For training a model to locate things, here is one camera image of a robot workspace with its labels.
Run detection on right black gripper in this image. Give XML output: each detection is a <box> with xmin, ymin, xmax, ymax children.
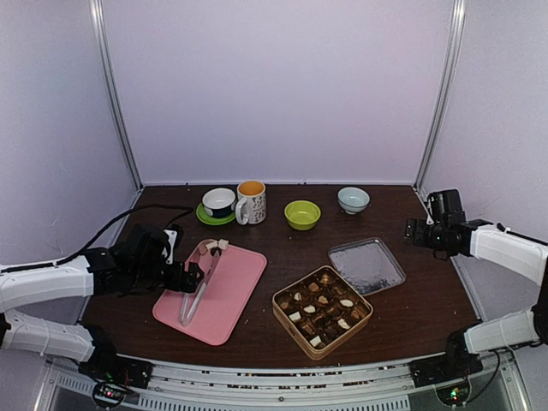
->
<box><xmin>403</xmin><ymin>217</ymin><xmax>445</xmax><ymax>250</ymax></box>

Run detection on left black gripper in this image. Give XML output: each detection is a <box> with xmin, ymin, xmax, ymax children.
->
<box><xmin>130</xmin><ymin>259</ymin><xmax>204</xmax><ymax>293</ymax></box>

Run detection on white metal tongs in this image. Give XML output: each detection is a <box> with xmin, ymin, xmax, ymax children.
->
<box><xmin>180</xmin><ymin>247</ymin><xmax>223</xmax><ymax>326</ymax></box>

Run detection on bear print tin lid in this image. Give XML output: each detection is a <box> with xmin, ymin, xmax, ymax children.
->
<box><xmin>328</xmin><ymin>237</ymin><xmax>406</xmax><ymax>296</ymax></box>

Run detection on gold chocolate tin box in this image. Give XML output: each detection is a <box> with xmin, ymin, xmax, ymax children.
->
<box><xmin>271</xmin><ymin>265</ymin><xmax>373</xmax><ymax>360</ymax></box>

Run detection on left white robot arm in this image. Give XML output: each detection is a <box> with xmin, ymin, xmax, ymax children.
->
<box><xmin>1</xmin><ymin>224</ymin><xmax>217</xmax><ymax>380</ymax></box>

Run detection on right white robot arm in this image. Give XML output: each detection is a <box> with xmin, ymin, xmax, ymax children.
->
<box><xmin>403</xmin><ymin>188</ymin><xmax>547</xmax><ymax>378</ymax></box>

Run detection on tan cube chocolate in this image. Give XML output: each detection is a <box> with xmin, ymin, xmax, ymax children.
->
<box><xmin>217</xmin><ymin>239</ymin><xmax>229</xmax><ymax>250</ymax></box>

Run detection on pink plastic tray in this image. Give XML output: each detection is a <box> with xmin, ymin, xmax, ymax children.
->
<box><xmin>152</xmin><ymin>239</ymin><xmax>267</xmax><ymax>346</ymax></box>

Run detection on green saucer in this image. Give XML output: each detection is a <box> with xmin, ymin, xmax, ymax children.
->
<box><xmin>195</xmin><ymin>204</ymin><xmax>235</xmax><ymax>226</ymax></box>

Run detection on pale blue ceramic bowl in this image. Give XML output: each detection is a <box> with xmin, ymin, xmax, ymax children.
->
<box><xmin>337</xmin><ymin>187</ymin><xmax>370</xmax><ymax>215</ymax></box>

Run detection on white dark blue bowl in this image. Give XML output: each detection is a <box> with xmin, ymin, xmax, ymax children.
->
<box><xmin>201</xmin><ymin>188</ymin><xmax>236</xmax><ymax>218</ymax></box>

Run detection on white patterned mug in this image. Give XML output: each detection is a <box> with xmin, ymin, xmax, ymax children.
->
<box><xmin>235</xmin><ymin>181</ymin><xmax>266</xmax><ymax>225</ymax></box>

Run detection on lime green bowl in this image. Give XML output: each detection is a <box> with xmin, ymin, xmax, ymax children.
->
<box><xmin>284</xmin><ymin>200</ymin><xmax>321</xmax><ymax>231</ymax></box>

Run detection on left circuit board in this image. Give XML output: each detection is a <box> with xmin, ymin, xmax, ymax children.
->
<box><xmin>92</xmin><ymin>382</ymin><xmax>126</xmax><ymax>408</ymax></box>

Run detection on circuit board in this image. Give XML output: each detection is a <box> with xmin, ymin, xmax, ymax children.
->
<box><xmin>92</xmin><ymin>382</ymin><xmax>126</xmax><ymax>408</ymax></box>
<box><xmin>435</xmin><ymin>382</ymin><xmax>471</xmax><ymax>408</ymax></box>

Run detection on right circuit board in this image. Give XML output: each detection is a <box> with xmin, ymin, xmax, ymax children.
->
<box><xmin>435</xmin><ymin>382</ymin><xmax>471</xmax><ymax>408</ymax></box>

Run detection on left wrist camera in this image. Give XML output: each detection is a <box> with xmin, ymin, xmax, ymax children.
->
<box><xmin>163</xmin><ymin>224</ymin><xmax>183</xmax><ymax>265</ymax></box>

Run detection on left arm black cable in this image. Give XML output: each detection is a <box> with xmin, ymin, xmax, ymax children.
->
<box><xmin>0</xmin><ymin>205</ymin><xmax>194</xmax><ymax>275</ymax></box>

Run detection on front aluminium rail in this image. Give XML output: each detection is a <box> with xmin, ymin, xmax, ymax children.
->
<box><xmin>33</xmin><ymin>337</ymin><xmax>527</xmax><ymax>411</ymax></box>

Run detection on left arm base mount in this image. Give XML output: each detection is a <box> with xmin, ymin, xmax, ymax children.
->
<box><xmin>78</xmin><ymin>355</ymin><xmax>153</xmax><ymax>389</ymax></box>

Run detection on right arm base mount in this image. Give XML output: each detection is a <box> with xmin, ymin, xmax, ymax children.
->
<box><xmin>408</xmin><ymin>354</ymin><xmax>483</xmax><ymax>388</ymax></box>

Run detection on right aluminium frame post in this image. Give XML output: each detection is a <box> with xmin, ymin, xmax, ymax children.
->
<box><xmin>414</xmin><ymin>0</ymin><xmax>467</xmax><ymax>199</ymax></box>

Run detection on aluminium frame post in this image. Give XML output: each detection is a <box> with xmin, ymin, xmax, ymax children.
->
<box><xmin>89</xmin><ymin>0</ymin><xmax>144</xmax><ymax>191</ymax></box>
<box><xmin>414</xmin><ymin>0</ymin><xmax>467</xmax><ymax>199</ymax></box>

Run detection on left aluminium frame post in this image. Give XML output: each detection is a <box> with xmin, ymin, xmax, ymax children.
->
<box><xmin>89</xmin><ymin>0</ymin><xmax>144</xmax><ymax>191</ymax></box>

